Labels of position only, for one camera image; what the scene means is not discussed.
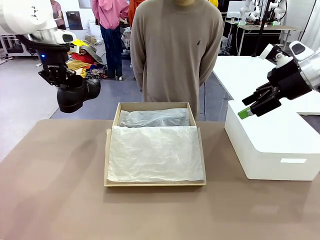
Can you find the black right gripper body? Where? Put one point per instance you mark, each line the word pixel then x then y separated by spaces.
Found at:
pixel 290 80

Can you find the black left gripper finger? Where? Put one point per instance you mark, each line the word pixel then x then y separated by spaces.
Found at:
pixel 67 73
pixel 50 76

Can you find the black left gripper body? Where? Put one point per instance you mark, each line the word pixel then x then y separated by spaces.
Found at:
pixel 53 57

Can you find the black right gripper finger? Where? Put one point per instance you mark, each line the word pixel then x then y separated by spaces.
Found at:
pixel 257 95
pixel 265 106

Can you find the black leather dress shoe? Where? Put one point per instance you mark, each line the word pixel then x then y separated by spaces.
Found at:
pixel 75 97

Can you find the white tissue wrapping paper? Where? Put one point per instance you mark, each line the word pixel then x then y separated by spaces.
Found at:
pixel 155 152

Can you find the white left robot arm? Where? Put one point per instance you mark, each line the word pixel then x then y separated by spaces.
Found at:
pixel 25 15

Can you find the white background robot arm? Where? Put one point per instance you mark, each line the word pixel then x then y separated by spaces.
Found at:
pixel 250 12
pixel 280 11

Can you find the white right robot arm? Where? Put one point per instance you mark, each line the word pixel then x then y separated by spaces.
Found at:
pixel 310 67

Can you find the small cardboard box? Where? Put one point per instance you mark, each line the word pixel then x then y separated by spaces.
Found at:
pixel 90 39

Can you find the white storage box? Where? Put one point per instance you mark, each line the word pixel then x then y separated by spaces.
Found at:
pixel 93 27

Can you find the cardboard shoe box with lid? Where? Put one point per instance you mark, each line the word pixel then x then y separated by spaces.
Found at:
pixel 155 185

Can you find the colourful clothes pile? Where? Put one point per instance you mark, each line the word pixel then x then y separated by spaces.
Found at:
pixel 87 60

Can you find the white table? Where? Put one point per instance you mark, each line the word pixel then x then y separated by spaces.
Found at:
pixel 242 75

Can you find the black standing panel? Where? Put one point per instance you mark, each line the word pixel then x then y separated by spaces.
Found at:
pixel 74 21

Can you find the seated person in mauve shirt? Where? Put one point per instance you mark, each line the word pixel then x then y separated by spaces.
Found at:
pixel 59 15

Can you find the white block platform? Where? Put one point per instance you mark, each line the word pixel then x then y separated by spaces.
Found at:
pixel 262 160

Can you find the grey background table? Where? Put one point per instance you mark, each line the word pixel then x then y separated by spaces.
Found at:
pixel 270 28

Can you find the black pole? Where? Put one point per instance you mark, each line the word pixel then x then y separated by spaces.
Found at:
pixel 262 25

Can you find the person in pink top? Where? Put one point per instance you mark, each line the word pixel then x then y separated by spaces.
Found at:
pixel 110 15

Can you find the person in orange top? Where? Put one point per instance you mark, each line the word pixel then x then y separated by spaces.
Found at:
pixel 133 12

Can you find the person in beige sweater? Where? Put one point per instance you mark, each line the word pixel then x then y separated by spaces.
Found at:
pixel 175 55

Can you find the person in yellow top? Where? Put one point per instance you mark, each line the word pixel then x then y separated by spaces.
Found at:
pixel 213 3

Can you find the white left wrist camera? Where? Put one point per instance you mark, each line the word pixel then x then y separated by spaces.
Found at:
pixel 74 48

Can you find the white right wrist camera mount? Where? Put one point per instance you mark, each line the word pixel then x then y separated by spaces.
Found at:
pixel 267 51

